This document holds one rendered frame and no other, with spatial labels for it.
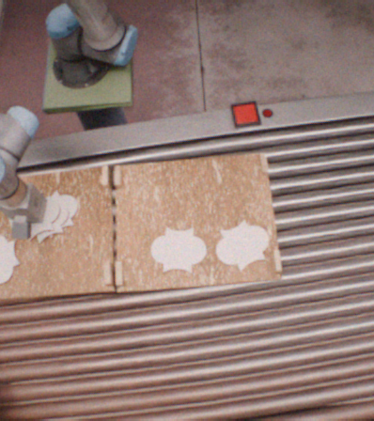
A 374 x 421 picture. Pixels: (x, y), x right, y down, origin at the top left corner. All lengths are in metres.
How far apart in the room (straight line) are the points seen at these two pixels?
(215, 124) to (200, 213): 0.29
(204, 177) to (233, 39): 1.62
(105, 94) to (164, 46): 1.33
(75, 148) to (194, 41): 1.54
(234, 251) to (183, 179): 0.24
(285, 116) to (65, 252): 0.72
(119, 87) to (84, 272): 0.60
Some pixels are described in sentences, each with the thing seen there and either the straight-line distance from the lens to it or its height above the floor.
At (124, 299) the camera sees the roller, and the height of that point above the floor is 0.92.
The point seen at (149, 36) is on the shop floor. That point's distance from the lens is 2.83.
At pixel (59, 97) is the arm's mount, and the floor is 0.90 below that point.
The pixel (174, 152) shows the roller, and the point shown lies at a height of 0.92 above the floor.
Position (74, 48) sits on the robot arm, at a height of 1.07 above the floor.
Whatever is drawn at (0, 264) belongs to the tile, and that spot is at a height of 0.95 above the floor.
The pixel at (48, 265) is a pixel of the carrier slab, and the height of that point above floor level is 0.94.
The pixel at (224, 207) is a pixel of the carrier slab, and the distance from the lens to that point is 1.21.
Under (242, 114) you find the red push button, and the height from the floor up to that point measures 0.93.
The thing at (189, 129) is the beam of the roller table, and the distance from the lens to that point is 1.34.
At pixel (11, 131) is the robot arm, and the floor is 1.27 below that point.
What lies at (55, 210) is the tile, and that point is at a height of 0.99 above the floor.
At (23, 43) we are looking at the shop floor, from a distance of 3.04.
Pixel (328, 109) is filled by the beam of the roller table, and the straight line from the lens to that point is 1.41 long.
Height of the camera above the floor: 2.06
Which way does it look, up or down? 69 degrees down
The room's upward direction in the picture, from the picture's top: 12 degrees counter-clockwise
